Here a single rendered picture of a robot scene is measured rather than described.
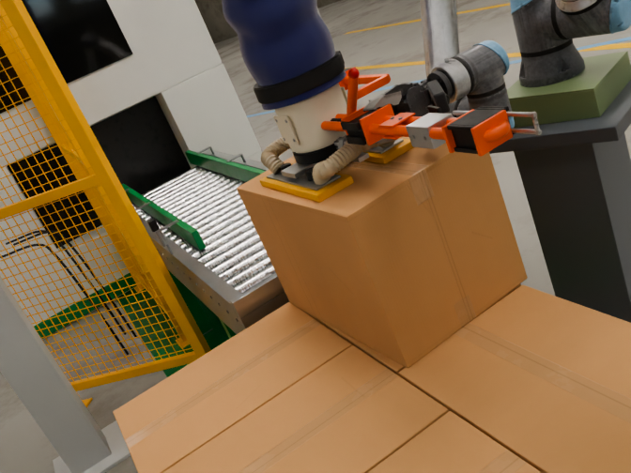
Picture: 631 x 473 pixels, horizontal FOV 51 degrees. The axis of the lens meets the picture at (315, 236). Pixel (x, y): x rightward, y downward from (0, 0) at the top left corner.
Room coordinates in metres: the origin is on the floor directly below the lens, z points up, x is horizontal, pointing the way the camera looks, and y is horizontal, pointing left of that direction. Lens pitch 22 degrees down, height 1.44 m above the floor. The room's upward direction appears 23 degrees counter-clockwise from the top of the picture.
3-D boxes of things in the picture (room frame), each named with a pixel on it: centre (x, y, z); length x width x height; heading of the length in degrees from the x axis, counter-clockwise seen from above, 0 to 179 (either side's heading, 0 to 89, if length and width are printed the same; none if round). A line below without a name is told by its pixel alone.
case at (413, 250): (1.63, -0.15, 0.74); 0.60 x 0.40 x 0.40; 22
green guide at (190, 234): (3.34, 0.74, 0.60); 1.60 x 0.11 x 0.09; 19
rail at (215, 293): (2.98, 0.68, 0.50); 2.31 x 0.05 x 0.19; 19
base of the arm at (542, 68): (1.95, -0.86, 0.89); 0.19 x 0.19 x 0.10
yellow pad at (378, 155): (1.67, -0.20, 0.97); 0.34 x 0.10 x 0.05; 21
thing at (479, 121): (1.07, -0.32, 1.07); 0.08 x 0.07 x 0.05; 21
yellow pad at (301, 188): (1.60, -0.03, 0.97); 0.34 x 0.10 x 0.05; 21
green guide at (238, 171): (3.51, 0.24, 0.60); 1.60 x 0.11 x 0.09; 19
